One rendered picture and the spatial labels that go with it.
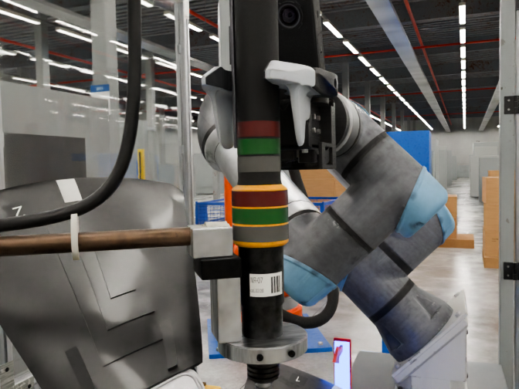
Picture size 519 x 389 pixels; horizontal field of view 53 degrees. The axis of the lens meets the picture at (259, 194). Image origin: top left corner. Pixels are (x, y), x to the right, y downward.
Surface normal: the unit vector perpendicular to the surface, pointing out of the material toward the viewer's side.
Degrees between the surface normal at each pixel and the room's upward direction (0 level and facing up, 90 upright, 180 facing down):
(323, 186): 90
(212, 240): 90
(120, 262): 42
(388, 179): 83
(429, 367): 90
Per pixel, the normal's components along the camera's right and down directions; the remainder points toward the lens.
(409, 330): -0.51, -0.18
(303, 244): -0.57, -0.47
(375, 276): -0.08, -0.06
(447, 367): -0.33, 0.06
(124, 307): 0.12, -0.69
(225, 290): 0.27, 0.04
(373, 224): 0.13, 0.27
